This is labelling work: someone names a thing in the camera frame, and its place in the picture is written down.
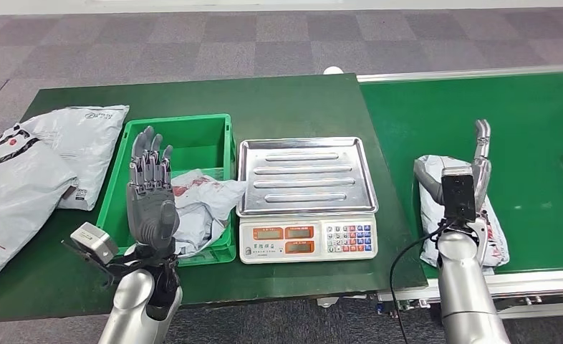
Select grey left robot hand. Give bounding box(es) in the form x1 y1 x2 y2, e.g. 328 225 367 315
125 125 181 252

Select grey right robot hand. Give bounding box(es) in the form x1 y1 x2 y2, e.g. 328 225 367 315
413 118 493 228

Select grey parcel red print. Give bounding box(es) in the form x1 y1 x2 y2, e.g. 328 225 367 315
167 168 248 259

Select grey parcel QR codes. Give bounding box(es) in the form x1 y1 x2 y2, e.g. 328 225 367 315
413 154 511 277

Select green plastic crate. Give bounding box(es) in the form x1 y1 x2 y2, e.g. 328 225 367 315
95 113 237 268

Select grey mailer bag small label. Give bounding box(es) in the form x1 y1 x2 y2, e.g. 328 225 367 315
21 105 130 211

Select large grey bag black print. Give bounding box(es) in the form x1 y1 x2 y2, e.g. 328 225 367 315
0 124 80 292

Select white electronic scale steel tray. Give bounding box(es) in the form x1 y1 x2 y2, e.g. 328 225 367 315
236 136 380 265

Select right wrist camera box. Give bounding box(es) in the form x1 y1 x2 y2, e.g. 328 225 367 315
440 166 478 224

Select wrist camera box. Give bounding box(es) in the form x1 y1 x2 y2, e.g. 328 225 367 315
440 166 478 224
61 221 120 279

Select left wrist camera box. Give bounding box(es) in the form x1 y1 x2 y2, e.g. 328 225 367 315
61 221 120 279

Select green conveyor belt aluminium frame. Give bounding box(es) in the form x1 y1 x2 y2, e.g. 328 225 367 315
357 64 563 320

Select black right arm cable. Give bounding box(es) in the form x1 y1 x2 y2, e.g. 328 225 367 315
389 219 453 344

